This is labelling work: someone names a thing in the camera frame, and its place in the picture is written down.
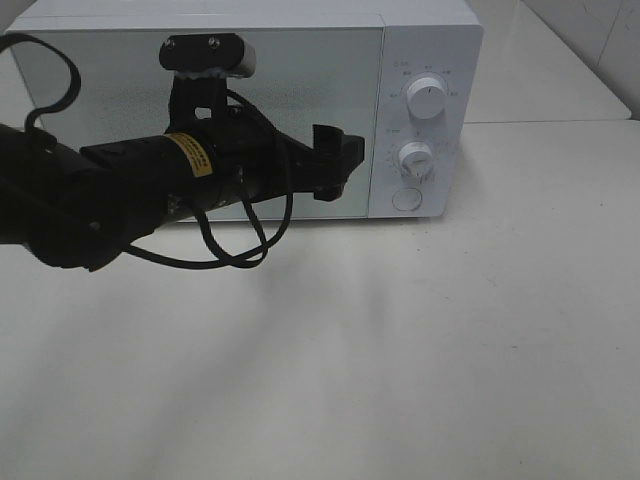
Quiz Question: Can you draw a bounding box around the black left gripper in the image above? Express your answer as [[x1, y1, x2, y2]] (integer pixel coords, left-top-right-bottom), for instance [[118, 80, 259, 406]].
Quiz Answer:
[[204, 107, 365, 208]]

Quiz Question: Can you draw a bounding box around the upper white power knob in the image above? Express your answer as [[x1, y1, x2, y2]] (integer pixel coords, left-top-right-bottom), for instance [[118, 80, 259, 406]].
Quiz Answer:
[[405, 73, 447, 120]]

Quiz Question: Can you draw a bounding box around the round white door button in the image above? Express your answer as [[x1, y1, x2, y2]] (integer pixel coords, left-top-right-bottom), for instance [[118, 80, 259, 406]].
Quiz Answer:
[[392, 188, 422, 212]]

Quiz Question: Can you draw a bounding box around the white microwave oven body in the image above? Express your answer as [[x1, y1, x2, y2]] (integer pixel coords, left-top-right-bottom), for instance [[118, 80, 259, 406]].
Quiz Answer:
[[12, 1, 483, 218]]

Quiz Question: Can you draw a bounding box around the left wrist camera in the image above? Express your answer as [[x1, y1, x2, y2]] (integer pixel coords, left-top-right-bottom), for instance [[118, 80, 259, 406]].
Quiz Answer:
[[159, 33, 256, 78]]

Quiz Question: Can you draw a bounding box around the lower white timer knob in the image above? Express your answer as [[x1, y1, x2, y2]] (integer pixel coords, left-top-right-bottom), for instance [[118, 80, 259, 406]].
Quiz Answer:
[[398, 142, 434, 179]]

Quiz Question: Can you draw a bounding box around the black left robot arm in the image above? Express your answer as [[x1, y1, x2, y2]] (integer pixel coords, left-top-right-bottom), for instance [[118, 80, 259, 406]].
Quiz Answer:
[[1, 107, 365, 271]]

